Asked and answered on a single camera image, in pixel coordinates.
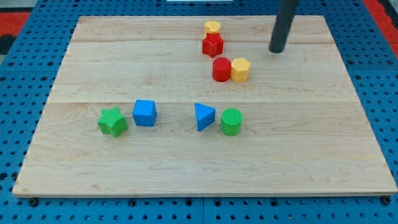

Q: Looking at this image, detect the green cylinder block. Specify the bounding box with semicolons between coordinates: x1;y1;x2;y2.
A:
220;108;243;136

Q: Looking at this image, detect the wooden board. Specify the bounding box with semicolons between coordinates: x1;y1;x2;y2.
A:
12;16;397;198

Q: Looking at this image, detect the red star block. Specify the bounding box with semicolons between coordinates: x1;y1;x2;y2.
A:
202;34;224;58

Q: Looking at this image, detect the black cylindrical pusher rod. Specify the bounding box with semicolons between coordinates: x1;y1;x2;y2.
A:
269;0;299;54

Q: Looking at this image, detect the yellow hexagon block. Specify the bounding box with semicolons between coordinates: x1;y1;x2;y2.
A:
230;58;251;82

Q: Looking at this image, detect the green star block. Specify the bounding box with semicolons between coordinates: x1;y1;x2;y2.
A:
97;106;128;138

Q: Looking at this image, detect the blue triangle block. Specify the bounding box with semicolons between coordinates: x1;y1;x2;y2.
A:
194;103;216;131

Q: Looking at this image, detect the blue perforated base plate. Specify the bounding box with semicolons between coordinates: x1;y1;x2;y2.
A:
1;0;397;223

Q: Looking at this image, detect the yellow heart block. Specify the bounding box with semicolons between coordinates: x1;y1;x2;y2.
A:
205;21;221;34

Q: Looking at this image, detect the red cylinder block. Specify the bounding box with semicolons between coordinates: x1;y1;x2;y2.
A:
212;57;231;82

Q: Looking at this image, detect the blue cube block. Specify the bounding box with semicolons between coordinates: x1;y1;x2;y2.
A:
132;100;157;126

